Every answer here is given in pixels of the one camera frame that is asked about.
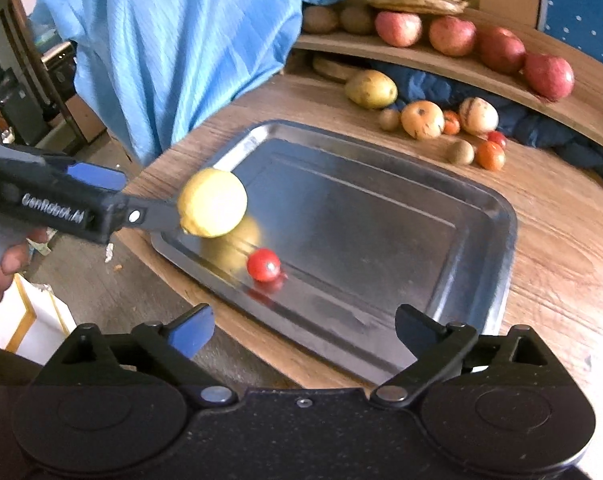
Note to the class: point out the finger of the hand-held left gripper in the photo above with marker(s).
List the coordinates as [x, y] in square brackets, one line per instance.
[154, 216]

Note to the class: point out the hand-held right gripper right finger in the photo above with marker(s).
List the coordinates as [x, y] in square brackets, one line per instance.
[414, 327]

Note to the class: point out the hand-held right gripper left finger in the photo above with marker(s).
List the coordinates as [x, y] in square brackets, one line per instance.
[194, 330]

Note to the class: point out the yellow lemon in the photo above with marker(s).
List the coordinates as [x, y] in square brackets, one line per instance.
[212, 202]

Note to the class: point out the metal tray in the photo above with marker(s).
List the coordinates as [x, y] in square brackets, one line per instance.
[381, 240]

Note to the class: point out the small brown kiwi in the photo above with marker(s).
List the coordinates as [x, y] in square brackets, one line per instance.
[461, 151]
[389, 120]

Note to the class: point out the orange striped pepino melon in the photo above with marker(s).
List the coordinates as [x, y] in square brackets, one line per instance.
[421, 120]

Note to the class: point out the yellow green mango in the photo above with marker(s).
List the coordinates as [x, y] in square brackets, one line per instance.
[371, 89]

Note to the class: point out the person's left hand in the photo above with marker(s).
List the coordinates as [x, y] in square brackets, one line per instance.
[16, 257]

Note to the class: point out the red cherry tomato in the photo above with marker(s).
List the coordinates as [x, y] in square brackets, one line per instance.
[498, 139]
[264, 264]

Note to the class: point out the white box with gold trim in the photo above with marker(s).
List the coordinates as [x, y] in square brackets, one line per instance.
[26, 320]

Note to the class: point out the light blue cloth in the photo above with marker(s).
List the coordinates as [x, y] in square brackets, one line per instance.
[181, 45]

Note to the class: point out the small orange tangerine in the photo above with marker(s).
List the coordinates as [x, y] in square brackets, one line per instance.
[451, 122]
[490, 156]

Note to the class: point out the pale striped pepino melon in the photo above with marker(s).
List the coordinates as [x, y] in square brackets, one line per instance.
[479, 116]

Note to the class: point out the dull yellow plantain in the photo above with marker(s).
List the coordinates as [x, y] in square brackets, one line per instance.
[334, 67]

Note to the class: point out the dark blue cloth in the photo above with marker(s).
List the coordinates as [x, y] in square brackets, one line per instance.
[536, 127]

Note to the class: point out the large brown kiwi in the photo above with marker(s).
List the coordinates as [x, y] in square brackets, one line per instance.
[356, 20]
[320, 19]

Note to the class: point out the curved wooden shelf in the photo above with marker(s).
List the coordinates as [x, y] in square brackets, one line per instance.
[591, 110]

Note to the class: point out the red apple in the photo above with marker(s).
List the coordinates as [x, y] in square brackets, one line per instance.
[452, 36]
[399, 29]
[501, 50]
[549, 77]

